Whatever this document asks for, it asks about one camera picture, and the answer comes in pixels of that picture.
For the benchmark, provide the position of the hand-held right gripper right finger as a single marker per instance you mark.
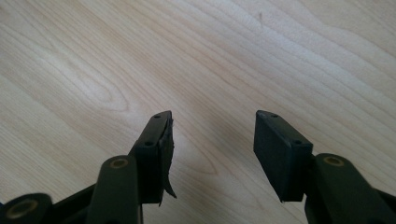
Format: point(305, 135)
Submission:
point(280, 155)

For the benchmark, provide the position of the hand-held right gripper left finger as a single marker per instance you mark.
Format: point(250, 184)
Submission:
point(152, 158)

